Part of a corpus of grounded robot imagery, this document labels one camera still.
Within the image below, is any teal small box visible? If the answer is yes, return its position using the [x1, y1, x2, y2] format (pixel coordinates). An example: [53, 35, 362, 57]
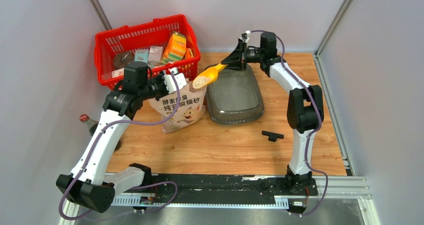
[134, 49, 149, 64]

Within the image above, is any brown round disc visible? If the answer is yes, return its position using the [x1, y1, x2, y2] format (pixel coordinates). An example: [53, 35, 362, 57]
[113, 51, 134, 70]

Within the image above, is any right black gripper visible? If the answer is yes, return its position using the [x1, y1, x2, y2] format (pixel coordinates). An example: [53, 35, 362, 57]
[222, 41, 266, 71]

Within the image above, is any cat litter bag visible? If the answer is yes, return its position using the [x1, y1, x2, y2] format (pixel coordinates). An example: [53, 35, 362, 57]
[149, 81, 207, 134]

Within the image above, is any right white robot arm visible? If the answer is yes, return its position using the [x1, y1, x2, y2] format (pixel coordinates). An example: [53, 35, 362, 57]
[221, 30, 324, 195]

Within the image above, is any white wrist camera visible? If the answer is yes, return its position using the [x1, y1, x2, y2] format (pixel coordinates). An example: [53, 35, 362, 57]
[163, 67, 188, 94]
[239, 30, 251, 44]

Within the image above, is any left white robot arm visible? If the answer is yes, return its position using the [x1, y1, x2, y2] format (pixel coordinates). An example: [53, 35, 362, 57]
[56, 61, 187, 220]

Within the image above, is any black bag clip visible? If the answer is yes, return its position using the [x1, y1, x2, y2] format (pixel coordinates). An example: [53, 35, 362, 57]
[261, 130, 285, 143]

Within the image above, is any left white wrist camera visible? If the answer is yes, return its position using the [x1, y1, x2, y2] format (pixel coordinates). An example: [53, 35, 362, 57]
[163, 67, 188, 94]

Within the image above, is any grey plastic litter box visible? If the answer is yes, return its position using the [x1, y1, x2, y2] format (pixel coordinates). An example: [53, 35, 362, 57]
[205, 65, 265, 126]

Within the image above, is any red plastic shopping basket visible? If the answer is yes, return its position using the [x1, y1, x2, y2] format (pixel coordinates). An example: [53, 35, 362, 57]
[94, 14, 201, 89]

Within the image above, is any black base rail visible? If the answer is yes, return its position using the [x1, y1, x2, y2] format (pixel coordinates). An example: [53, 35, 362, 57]
[129, 173, 319, 214]

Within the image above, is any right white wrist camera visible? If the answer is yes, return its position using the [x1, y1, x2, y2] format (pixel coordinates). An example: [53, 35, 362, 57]
[239, 30, 251, 44]

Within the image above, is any orange sponge pack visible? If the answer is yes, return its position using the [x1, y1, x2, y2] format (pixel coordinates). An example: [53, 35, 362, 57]
[161, 31, 187, 65]

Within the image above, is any white pink flat box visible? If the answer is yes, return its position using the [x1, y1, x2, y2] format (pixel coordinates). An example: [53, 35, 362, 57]
[111, 68, 125, 78]

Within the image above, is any cola bottle red cap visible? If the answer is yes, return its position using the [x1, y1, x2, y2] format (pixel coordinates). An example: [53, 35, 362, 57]
[79, 114, 99, 136]

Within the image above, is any yellow plastic scoop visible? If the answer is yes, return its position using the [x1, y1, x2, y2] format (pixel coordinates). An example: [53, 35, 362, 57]
[192, 63, 227, 90]

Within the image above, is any pink small box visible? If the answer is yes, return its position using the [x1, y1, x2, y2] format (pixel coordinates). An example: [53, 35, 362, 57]
[147, 46, 164, 64]

